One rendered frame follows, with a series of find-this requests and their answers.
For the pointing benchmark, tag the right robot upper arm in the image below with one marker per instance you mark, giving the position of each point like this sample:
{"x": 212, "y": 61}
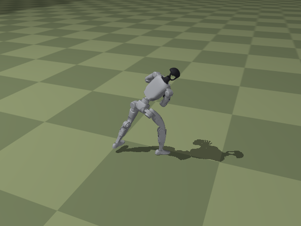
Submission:
{"x": 168, "y": 94}

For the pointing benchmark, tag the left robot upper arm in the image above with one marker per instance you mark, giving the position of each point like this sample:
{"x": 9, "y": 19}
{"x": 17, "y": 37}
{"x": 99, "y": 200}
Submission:
{"x": 151, "y": 76}

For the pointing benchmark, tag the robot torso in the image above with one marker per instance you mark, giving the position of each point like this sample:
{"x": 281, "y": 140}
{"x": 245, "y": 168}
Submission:
{"x": 154, "y": 90}

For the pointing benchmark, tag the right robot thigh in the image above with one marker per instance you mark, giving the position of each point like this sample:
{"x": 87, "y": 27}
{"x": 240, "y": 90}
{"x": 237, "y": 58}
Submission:
{"x": 150, "y": 113}

